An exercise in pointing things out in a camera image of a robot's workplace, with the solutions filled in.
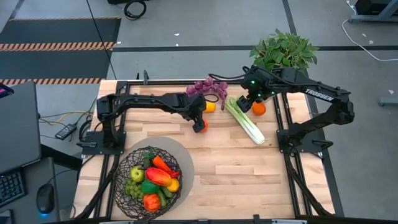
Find long thin black cable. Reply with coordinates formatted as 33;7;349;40
85;0;118;81

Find black power adapter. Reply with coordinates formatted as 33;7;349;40
54;123;78;141

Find black computer mouse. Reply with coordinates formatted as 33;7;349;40
35;183;55;215

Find grey desk foot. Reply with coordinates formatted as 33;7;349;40
377;96;398;107

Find coiled black cable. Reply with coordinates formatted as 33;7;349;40
123;0;147;21

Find green grape bunch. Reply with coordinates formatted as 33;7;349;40
123;179;146;200

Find black aluminium table frame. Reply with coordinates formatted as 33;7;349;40
73;70;346;224

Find dark monitor with pink screen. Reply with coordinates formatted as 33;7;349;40
0;82;15;100

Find black keyboard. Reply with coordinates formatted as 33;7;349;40
0;169;27;208

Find round grey placemat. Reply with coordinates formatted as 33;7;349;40
124;136;196;212

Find purple grape bunch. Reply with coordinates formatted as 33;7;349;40
185;77;229;111

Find orange fruit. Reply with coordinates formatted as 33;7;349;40
251;101;267;117

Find red mango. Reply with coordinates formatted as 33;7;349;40
145;167;173;187

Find dark grey desk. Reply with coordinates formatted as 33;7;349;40
0;81;62;224

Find yellow-green apple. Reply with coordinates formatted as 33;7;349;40
129;166;146;184

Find yellow lemon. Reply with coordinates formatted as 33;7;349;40
166;177;181;194

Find white floor cable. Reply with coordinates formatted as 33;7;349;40
341;0;398;62

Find grey desk leg frame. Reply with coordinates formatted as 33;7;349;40
348;0;398;23

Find black hazard-striped floor mat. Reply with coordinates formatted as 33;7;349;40
0;17;122;85

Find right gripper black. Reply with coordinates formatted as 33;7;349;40
237;66;278;113

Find pale green celery stalk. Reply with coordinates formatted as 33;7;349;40
224;96;266;146

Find orange carrot with green top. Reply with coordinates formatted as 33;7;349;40
141;146;181;179

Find potted tree in white pot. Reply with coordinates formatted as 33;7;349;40
248;28;320;74

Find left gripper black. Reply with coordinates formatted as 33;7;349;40
179;92;208;134

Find yellow cable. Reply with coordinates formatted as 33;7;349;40
39;110;94;125

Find orange bell pepper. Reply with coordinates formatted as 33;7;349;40
142;193;162;213

